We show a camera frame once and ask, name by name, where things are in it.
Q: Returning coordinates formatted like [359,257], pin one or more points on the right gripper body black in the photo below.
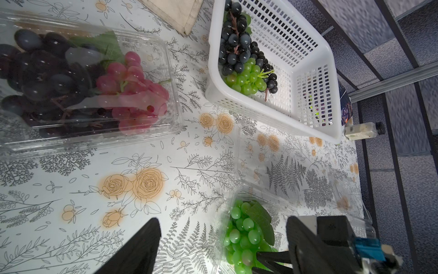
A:
[331,249]

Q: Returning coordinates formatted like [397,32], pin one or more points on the small black-capped bottle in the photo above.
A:
[364,131]

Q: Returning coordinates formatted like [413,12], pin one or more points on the black grape bunch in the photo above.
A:
[236,43]

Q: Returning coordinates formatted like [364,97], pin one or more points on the beige canvas tote bag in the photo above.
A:
[180,14]

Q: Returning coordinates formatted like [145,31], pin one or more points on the right aluminium frame post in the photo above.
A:
[410,77]

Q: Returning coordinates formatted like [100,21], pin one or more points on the green grape bunch front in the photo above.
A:
[257,75]

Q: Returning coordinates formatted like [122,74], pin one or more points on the red grape bunch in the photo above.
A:
[134,102]

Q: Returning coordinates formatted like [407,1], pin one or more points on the green grape bunch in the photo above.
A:
[257,75]
[248,232]

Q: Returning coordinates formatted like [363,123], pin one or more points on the white plastic basket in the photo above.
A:
[307,102]

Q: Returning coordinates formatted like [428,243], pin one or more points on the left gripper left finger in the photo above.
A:
[138,255]

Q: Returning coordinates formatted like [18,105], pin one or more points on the dark purple grape bunch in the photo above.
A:
[53,79]

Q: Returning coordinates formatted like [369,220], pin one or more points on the clear clamshell container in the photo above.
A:
[291,175]
[19,142]

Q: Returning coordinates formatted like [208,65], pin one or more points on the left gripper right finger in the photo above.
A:
[296,235]

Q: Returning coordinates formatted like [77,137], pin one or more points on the dark blue snack bag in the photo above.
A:
[346,106]

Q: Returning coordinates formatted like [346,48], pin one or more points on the floral tablecloth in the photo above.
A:
[69,213]

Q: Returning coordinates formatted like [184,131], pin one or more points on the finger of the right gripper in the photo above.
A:
[282,270]
[273,257]

